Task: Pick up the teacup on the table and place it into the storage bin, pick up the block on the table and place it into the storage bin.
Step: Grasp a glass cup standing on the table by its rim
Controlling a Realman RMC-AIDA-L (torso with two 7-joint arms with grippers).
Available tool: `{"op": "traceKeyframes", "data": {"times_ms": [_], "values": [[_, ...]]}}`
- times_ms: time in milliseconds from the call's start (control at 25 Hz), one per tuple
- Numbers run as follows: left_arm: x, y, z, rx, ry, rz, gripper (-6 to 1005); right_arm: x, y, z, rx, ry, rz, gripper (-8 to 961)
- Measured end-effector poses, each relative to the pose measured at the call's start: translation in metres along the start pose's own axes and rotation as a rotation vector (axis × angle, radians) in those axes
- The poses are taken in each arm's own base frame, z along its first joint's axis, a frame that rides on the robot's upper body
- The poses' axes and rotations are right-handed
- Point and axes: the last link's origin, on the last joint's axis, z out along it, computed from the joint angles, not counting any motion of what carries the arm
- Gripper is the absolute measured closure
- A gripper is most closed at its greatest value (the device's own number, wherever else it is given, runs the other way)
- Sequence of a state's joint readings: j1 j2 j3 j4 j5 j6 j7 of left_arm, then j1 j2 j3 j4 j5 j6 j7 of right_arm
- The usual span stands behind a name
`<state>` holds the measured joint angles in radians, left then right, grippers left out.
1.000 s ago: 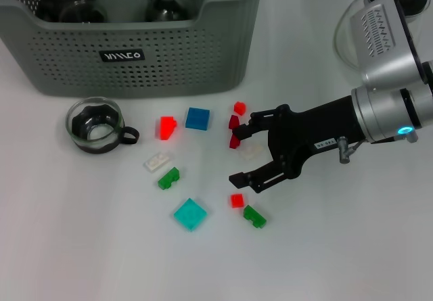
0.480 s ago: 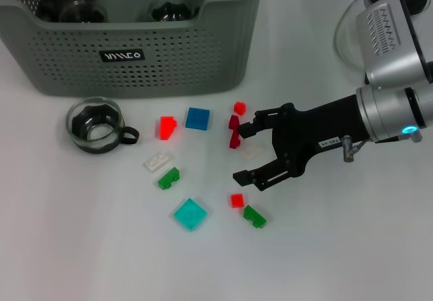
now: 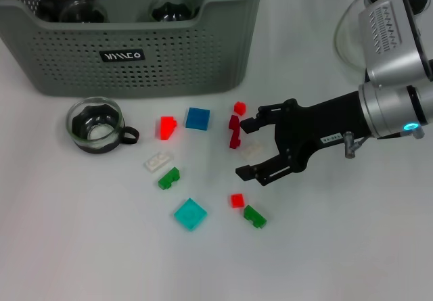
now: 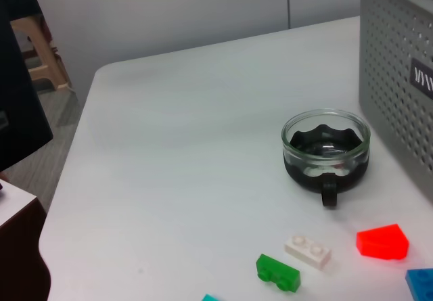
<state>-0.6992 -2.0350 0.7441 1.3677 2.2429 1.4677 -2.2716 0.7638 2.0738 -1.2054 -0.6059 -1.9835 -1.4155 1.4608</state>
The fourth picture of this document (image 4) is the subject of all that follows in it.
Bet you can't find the blue square plate brick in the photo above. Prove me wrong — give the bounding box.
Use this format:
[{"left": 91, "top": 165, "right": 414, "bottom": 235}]
[{"left": 405, "top": 267, "right": 433, "bottom": 301}]

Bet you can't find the white brick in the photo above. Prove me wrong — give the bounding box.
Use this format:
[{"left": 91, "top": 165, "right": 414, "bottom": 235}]
[{"left": 283, "top": 235, "right": 332, "bottom": 271}]

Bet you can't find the black equipment case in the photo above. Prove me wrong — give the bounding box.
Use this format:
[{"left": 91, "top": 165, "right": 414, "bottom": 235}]
[{"left": 0, "top": 0, "right": 54, "bottom": 173}]

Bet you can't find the green brick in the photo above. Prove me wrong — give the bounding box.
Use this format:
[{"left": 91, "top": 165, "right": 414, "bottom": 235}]
[{"left": 255, "top": 253, "right": 301, "bottom": 294}]

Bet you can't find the white-top brown side table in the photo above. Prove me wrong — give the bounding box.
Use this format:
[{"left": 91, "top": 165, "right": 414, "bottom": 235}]
[{"left": 0, "top": 177, "right": 53, "bottom": 301}]

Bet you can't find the grey-green perforated storage bin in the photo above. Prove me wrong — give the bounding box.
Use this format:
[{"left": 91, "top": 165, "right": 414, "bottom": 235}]
[{"left": 358, "top": 0, "right": 433, "bottom": 216}]

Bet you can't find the bright red slope brick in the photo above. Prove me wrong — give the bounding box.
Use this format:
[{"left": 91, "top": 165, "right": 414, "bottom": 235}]
[{"left": 356, "top": 223, "right": 410, "bottom": 260}]

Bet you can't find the beige plastic stool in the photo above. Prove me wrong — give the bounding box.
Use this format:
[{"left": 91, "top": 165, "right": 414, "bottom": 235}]
[{"left": 9, "top": 13, "right": 74, "bottom": 94}]

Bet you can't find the glass teacup black holder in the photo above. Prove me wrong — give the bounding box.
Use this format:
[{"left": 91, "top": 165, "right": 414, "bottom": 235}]
[{"left": 281, "top": 108, "right": 372, "bottom": 209}]

